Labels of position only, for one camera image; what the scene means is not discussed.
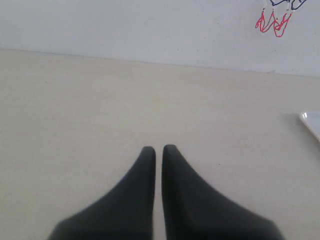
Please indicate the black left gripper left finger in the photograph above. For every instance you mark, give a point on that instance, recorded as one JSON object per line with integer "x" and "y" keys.
{"x": 124, "y": 213}

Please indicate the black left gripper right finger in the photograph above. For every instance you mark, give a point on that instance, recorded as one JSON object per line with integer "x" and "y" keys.
{"x": 194, "y": 210}

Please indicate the white plastic tray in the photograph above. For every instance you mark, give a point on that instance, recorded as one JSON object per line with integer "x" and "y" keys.
{"x": 311, "y": 119}

